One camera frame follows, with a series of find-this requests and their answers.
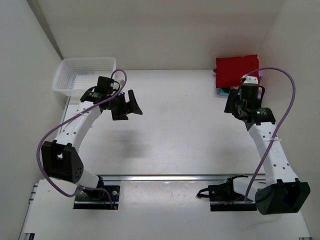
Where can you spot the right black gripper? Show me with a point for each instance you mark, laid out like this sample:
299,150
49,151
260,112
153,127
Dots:
231,99

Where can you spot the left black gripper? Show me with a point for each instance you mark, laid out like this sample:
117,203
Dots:
131,105

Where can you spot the red t shirt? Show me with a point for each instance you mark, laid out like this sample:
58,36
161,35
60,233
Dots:
229,70

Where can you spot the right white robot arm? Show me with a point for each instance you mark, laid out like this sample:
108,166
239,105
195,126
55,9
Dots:
282,192

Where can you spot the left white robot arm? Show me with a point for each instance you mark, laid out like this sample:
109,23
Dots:
59,159

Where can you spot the teal folded t shirt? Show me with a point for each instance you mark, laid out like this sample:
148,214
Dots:
221,93

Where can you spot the black folded t shirt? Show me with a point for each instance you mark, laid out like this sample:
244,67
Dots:
226,90

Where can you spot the white perforated plastic basket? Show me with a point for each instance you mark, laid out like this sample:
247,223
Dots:
75,75

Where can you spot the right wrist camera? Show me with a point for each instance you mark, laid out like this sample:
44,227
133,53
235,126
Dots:
249,80

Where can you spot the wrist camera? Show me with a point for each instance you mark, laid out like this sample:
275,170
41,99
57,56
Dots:
249,80
107,86

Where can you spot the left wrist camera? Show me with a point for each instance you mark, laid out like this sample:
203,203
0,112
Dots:
107,86

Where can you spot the aluminium frame rail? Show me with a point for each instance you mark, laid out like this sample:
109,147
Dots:
169,177

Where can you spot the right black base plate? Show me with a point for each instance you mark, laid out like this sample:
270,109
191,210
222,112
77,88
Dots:
223,198

